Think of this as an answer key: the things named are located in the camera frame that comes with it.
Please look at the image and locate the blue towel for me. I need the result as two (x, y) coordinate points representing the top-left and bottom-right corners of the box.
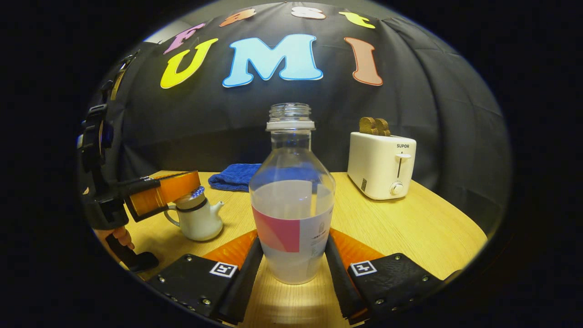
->
(208, 163), (262, 192)

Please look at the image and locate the white toaster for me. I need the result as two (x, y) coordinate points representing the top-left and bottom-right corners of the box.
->
(347, 131), (417, 201)

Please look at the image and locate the clear water bottle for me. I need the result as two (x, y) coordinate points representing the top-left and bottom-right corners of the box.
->
(249, 103), (336, 285)

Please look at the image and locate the black backdrop cloth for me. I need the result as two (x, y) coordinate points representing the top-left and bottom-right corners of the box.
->
(77, 2), (511, 233)

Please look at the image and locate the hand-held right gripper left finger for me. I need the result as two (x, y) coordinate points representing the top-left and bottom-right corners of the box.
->
(147, 230), (265, 325)

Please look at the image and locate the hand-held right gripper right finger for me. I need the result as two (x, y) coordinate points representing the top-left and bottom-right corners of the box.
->
(324, 228), (463, 325)

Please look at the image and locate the white teacup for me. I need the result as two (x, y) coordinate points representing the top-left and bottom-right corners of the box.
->
(164, 200), (225, 241)

